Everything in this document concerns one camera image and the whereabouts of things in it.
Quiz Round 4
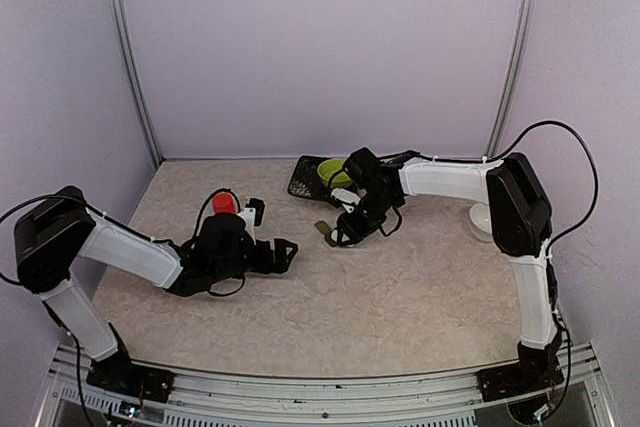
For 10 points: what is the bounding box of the red pill bottle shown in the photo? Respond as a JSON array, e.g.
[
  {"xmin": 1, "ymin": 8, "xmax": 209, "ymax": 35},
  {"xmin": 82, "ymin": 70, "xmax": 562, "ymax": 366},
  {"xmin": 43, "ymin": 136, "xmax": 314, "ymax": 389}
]
[{"xmin": 211, "ymin": 191, "xmax": 238, "ymax": 215}]

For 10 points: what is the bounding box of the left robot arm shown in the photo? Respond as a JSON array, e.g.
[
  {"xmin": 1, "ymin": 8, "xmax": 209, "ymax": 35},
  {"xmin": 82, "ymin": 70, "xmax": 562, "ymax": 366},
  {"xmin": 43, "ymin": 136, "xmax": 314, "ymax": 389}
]
[{"xmin": 13, "ymin": 186, "xmax": 298, "ymax": 392}]

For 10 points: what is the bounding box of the lime green bowl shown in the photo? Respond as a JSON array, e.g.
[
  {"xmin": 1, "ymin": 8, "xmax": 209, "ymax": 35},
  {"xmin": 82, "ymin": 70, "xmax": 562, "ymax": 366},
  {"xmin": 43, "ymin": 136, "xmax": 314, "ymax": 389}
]
[{"xmin": 317, "ymin": 158, "xmax": 353, "ymax": 188}]

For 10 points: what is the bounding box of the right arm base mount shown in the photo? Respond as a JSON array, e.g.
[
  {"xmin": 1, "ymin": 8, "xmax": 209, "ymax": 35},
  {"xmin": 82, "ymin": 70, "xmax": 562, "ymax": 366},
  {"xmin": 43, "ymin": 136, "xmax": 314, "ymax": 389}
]
[{"xmin": 476, "ymin": 359, "xmax": 564, "ymax": 402}]

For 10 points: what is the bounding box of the right aluminium corner post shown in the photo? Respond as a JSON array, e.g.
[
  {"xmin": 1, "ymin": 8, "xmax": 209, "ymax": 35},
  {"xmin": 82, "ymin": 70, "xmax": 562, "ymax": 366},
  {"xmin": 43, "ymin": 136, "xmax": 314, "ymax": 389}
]
[{"xmin": 484, "ymin": 0, "xmax": 535, "ymax": 157}]

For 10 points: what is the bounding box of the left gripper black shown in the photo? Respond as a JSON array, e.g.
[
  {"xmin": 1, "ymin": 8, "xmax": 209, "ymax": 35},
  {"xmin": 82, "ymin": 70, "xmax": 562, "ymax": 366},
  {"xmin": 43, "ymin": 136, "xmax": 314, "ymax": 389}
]
[{"xmin": 211, "ymin": 237, "xmax": 298, "ymax": 283}]

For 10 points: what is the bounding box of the black patterned tray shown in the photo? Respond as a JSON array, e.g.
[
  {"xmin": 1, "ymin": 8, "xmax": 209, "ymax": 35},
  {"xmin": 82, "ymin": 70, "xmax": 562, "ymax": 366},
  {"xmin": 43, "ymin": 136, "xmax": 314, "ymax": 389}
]
[{"xmin": 287, "ymin": 155, "xmax": 339, "ymax": 207}]

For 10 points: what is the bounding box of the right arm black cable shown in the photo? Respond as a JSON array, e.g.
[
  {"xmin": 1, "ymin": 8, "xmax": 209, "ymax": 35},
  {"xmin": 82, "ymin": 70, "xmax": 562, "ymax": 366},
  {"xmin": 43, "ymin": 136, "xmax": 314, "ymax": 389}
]
[{"xmin": 492, "ymin": 120, "xmax": 599, "ymax": 253}]

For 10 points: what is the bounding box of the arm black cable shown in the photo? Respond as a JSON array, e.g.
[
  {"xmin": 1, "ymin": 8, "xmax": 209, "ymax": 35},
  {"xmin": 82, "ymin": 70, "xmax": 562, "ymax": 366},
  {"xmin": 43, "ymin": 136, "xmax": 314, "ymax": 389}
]
[
  {"xmin": 192, "ymin": 188, "xmax": 241, "ymax": 243},
  {"xmin": 492, "ymin": 120, "xmax": 599, "ymax": 253}
]

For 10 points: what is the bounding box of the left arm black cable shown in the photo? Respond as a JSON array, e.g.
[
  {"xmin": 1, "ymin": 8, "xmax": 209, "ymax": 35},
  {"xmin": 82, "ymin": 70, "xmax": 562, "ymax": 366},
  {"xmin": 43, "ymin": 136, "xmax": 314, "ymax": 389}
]
[{"xmin": 192, "ymin": 188, "xmax": 241, "ymax": 243}]

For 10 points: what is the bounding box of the green pill organizer box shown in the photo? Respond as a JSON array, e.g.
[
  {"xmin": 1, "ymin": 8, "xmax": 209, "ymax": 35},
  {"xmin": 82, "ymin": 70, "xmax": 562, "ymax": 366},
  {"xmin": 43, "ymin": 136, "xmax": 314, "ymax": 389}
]
[{"xmin": 314, "ymin": 220, "xmax": 338, "ymax": 247}]

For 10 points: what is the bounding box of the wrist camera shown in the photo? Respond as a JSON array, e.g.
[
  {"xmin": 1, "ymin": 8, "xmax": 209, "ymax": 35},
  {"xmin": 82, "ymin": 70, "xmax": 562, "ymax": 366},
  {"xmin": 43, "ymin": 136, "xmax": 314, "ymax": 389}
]
[
  {"xmin": 238, "ymin": 207, "xmax": 256, "ymax": 241},
  {"xmin": 330, "ymin": 188, "xmax": 361, "ymax": 213}
]

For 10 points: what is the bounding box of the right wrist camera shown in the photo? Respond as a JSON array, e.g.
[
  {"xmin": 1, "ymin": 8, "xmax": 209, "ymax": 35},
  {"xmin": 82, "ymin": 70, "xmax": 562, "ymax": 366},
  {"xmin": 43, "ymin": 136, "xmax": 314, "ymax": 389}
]
[{"xmin": 330, "ymin": 188, "xmax": 361, "ymax": 213}]

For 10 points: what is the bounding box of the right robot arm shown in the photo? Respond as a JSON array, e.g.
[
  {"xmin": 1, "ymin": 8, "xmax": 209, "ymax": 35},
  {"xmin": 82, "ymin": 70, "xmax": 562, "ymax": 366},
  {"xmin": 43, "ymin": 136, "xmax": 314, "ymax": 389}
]
[{"xmin": 326, "ymin": 147, "xmax": 562, "ymax": 391}]

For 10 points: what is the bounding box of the left aluminium corner post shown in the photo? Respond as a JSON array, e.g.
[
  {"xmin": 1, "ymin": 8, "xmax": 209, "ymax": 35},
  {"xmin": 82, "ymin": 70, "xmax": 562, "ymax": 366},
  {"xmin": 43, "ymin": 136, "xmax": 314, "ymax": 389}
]
[{"xmin": 109, "ymin": 0, "xmax": 164, "ymax": 170}]

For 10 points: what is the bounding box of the white bottle lid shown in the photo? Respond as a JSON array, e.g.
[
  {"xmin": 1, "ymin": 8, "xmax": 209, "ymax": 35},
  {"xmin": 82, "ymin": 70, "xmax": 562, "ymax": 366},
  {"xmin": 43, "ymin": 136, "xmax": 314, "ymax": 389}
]
[{"xmin": 469, "ymin": 203, "xmax": 493, "ymax": 243}]

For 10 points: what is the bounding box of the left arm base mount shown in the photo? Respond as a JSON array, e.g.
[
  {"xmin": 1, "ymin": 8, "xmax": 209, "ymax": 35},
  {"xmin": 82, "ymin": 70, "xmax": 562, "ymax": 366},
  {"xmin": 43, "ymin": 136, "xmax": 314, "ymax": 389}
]
[{"xmin": 86, "ymin": 360, "xmax": 175, "ymax": 403}]

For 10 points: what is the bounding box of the aluminium corner post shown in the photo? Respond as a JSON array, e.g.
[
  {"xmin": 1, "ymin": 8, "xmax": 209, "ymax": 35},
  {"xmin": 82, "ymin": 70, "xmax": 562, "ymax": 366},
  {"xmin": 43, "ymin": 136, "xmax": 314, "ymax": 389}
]
[
  {"xmin": 109, "ymin": 0, "xmax": 164, "ymax": 170},
  {"xmin": 484, "ymin": 0, "xmax": 535, "ymax": 157}
]

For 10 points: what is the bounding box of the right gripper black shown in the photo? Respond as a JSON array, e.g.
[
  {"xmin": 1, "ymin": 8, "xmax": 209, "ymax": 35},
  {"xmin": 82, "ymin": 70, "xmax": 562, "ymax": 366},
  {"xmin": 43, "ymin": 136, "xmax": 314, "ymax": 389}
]
[{"xmin": 336, "ymin": 190, "xmax": 396, "ymax": 246}]

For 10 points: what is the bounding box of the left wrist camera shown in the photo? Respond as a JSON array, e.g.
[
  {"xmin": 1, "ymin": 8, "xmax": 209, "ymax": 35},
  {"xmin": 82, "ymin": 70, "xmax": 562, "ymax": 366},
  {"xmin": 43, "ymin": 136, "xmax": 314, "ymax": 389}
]
[{"xmin": 238, "ymin": 207, "xmax": 256, "ymax": 241}]

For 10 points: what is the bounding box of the aluminium front frame rail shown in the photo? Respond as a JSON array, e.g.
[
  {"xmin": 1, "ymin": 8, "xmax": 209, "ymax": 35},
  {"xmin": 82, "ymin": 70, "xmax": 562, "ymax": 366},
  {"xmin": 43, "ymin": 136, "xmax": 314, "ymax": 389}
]
[{"xmin": 34, "ymin": 344, "xmax": 616, "ymax": 427}]

